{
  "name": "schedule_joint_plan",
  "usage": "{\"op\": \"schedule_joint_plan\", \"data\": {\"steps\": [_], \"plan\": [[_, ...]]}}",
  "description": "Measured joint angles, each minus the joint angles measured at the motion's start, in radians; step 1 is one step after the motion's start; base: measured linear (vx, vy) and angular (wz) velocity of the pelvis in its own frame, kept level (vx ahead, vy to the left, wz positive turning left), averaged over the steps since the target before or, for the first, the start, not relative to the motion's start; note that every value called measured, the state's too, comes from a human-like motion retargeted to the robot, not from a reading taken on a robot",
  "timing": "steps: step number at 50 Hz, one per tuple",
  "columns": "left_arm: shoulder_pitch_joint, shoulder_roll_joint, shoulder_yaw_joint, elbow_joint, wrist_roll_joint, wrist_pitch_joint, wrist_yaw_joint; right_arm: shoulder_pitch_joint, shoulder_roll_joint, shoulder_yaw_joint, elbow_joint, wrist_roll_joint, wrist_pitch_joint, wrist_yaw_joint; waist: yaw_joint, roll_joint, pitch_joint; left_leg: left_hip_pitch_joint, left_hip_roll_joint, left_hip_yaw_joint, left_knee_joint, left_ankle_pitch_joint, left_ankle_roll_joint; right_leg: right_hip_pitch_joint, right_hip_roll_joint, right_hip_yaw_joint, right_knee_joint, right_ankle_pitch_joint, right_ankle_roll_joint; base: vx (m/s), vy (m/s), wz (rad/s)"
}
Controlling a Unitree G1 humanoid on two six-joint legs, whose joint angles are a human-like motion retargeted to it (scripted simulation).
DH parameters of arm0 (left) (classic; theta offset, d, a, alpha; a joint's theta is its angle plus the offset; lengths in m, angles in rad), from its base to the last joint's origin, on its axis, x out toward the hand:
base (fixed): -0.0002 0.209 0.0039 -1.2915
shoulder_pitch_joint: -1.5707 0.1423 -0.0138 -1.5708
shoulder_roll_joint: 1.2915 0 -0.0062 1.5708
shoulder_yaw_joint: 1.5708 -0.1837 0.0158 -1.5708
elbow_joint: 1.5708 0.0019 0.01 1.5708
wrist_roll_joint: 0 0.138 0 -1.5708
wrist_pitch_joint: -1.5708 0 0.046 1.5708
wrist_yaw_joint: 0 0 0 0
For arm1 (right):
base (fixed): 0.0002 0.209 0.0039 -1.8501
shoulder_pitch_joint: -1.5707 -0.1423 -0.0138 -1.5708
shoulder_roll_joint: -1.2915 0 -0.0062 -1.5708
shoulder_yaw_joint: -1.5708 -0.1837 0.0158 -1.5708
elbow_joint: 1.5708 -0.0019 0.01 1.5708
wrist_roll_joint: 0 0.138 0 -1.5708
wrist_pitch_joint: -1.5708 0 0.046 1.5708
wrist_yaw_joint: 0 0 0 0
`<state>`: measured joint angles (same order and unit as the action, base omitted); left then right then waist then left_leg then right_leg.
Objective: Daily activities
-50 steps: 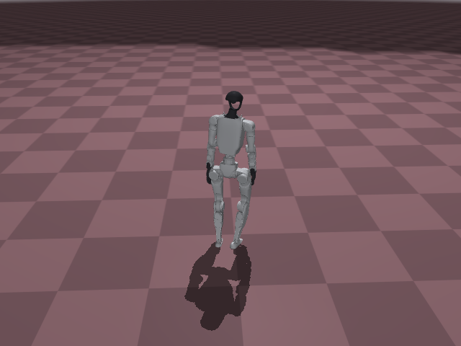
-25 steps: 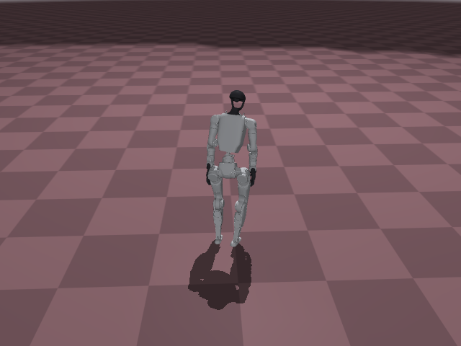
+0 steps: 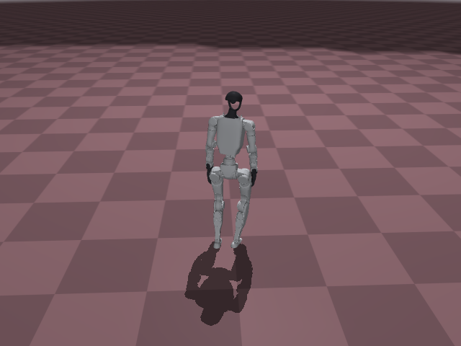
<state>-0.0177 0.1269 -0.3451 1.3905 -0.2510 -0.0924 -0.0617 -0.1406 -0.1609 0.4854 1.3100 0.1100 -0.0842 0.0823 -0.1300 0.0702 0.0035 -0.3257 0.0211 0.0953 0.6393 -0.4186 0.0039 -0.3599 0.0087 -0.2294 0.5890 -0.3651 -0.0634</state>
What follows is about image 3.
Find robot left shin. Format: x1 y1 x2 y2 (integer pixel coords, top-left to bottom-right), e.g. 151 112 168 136
213 200 223 243

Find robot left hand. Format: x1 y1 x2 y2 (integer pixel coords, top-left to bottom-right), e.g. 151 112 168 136
206 164 213 184

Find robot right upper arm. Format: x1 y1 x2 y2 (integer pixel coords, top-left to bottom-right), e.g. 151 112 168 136
243 120 256 154

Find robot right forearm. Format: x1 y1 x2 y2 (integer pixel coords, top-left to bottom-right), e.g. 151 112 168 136
249 145 258 172

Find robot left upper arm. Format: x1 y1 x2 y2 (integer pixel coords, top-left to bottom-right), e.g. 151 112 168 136
206 116 219 148

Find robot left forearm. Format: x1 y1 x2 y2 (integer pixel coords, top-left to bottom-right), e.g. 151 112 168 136
205 144 214 168

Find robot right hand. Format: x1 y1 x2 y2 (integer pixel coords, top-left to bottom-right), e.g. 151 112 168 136
251 169 257 186

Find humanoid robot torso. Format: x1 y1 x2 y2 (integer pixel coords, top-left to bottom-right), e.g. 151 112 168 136
217 113 245 179

